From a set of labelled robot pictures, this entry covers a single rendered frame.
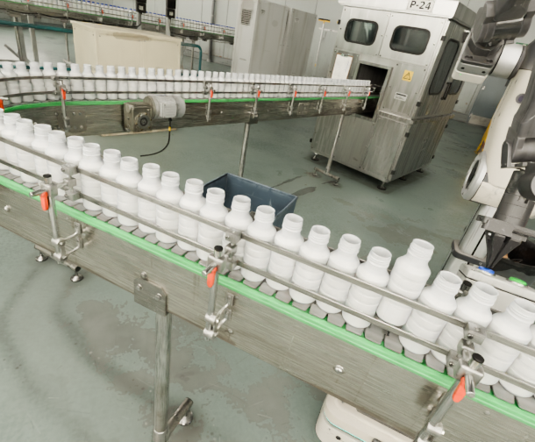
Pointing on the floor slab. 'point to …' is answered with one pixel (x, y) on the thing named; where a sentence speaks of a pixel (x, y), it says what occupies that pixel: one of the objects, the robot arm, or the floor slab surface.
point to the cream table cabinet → (124, 50)
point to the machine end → (396, 83)
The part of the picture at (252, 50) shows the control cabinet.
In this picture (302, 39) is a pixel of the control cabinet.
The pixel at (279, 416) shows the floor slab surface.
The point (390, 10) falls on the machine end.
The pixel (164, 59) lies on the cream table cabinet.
